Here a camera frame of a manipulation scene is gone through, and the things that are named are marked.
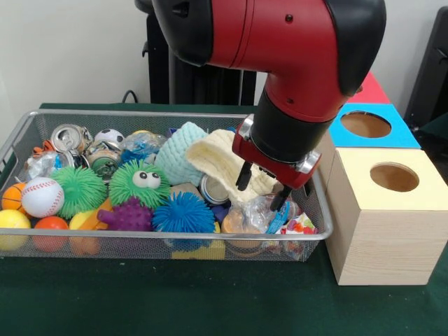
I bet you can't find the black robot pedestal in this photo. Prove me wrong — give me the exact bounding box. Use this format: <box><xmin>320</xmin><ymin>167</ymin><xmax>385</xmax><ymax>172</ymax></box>
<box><xmin>143</xmin><ymin>14</ymin><xmax>256</xmax><ymax>106</ymax></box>

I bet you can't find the purple spiky ball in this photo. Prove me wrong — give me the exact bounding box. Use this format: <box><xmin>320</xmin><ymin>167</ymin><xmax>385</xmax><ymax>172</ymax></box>
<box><xmin>97</xmin><ymin>196</ymin><xmax>153</xmax><ymax>232</ymax></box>

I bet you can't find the green spiky ball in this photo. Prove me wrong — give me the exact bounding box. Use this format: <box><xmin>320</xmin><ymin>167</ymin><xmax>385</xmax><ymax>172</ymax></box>
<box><xmin>50</xmin><ymin>166</ymin><xmax>108</xmax><ymax>219</ymax></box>

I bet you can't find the pale yellow knitted cloth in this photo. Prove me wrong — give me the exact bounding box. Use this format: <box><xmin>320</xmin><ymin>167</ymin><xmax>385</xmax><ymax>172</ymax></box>
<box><xmin>185</xmin><ymin>129</ymin><xmax>281</xmax><ymax>205</ymax></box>

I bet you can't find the clear plastic bottle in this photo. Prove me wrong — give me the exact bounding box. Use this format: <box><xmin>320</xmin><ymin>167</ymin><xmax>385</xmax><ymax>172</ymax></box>
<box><xmin>221</xmin><ymin>195</ymin><xmax>303</xmax><ymax>236</ymax></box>

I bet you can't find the white baseball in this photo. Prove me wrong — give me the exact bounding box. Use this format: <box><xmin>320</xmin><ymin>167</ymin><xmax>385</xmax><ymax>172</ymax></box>
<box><xmin>21</xmin><ymin>176</ymin><xmax>65</xmax><ymax>218</ymax></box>

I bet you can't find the yellow ball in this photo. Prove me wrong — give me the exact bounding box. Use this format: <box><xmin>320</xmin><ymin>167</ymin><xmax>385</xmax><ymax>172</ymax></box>
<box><xmin>0</xmin><ymin>209</ymin><xmax>32</xmax><ymax>251</ymax></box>

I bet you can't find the clear mesh bin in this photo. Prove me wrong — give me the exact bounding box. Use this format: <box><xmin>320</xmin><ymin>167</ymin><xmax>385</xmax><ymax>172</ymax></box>
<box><xmin>0</xmin><ymin>109</ymin><xmax>333</xmax><ymax>263</ymax></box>

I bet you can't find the green fuzzy ball with eyes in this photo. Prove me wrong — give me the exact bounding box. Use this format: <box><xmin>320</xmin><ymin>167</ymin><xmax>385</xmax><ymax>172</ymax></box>
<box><xmin>108</xmin><ymin>160</ymin><xmax>171</xmax><ymax>209</ymax></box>

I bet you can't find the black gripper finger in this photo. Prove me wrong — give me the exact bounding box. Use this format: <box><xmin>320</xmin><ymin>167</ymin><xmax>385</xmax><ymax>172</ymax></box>
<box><xmin>236</xmin><ymin>162</ymin><xmax>254</xmax><ymax>192</ymax></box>
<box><xmin>270</xmin><ymin>183</ymin><xmax>293</xmax><ymax>212</ymax></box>

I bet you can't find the blue spiky ball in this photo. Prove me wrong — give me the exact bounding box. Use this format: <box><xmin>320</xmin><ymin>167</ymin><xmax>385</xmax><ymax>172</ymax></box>
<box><xmin>152</xmin><ymin>192</ymin><xmax>216</xmax><ymax>239</ymax></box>

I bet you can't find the small orange basketball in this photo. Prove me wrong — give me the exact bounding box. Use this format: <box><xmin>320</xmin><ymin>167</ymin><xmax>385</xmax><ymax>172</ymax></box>
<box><xmin>1</xmin><ymin>183</ymin><xmax>27</xmax><ymax>211</ymax></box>

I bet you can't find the mint green knitted cloth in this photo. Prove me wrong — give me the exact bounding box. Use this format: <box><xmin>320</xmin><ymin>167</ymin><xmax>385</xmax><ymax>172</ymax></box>
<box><xmin>154</xmin><ymin>122</ymin><xmax>209</xmax><ymax>187</ymax></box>

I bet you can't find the dark green table cloth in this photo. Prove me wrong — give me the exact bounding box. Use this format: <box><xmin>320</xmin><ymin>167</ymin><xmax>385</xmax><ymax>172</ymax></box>
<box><xmin>0</xmin><ymin>104</ymin><xmax>448</xmax><ymax>336</ymax></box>

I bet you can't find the red orange ball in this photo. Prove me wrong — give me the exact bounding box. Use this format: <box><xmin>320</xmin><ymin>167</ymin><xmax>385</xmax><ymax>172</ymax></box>
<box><xmin>33</xmin><ymin>216</ymin><xmax>70</xmax><ymax>253</ymax></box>

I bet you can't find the wooden box with three holes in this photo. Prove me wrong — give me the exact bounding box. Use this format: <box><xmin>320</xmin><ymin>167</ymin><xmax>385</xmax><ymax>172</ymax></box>
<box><xmin>311</xmin><ymin>70</ymin><xmax>448</xmax><ymax>286</ymax></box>

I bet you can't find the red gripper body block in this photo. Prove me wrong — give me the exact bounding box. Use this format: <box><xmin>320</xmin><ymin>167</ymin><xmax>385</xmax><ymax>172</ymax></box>
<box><xmin>232</xmin><ymin>133</ymin><xmax>321</xmax><ymax>190</ymax></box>

